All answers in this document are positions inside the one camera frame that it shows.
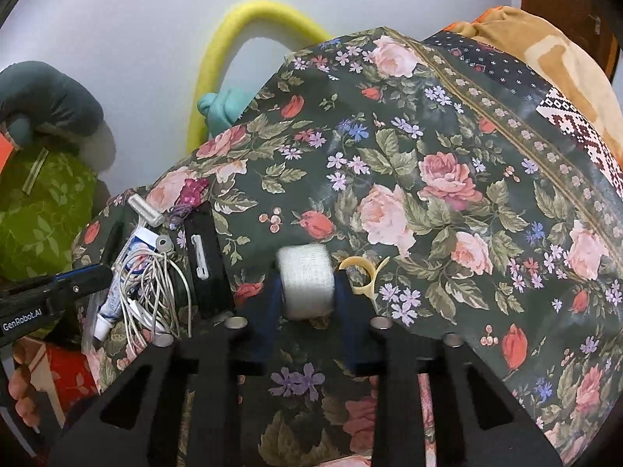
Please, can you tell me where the yellow foam tube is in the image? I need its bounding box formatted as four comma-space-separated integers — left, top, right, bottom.
186, 0, 336, 156

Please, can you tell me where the beige plastic ring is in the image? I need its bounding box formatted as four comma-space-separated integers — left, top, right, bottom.
338, 255, 390, 297

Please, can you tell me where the orange blanket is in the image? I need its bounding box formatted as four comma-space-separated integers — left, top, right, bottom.
450, 6, 623, 166

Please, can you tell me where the person's left hand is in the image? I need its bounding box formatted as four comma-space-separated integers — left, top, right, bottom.
7, 341, 52, 431

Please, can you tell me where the white earphone cable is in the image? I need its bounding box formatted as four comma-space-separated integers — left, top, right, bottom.
114, 233, 193, 351

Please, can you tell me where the white plastic stick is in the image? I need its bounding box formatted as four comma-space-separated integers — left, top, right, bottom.
191, 234, 208, 280

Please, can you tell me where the floral bedspread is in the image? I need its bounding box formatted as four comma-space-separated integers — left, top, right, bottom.
73, 26, 623, 467

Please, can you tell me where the red printed cloth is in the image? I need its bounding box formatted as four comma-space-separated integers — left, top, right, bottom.
46, 343, 100, 400

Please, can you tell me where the teal plastic rocking toy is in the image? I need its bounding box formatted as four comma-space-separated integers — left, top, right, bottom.
197, 86, 259, 139

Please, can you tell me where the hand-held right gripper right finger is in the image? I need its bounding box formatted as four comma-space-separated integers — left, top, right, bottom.
335, 272, 577, 467

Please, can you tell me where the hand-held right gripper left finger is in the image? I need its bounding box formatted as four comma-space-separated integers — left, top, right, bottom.
49, 272, 288, 467

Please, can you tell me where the clear plastic strip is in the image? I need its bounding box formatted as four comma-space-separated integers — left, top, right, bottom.
22, 148, 49, 193

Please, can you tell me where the grey padded cloth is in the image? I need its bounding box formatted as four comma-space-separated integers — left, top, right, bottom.
0, 65, 105, 151

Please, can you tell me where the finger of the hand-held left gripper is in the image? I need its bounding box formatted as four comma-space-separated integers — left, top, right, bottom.
0, 263, 115, 306

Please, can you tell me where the toothpaste tube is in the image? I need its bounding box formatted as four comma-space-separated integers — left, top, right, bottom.
92, 233, 157, 344

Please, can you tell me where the white gauze roll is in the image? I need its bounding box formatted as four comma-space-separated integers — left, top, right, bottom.
276, 246, 336, 322

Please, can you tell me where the dark patterned cloth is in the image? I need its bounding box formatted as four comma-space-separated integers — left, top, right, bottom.
423, 29, 623, 195

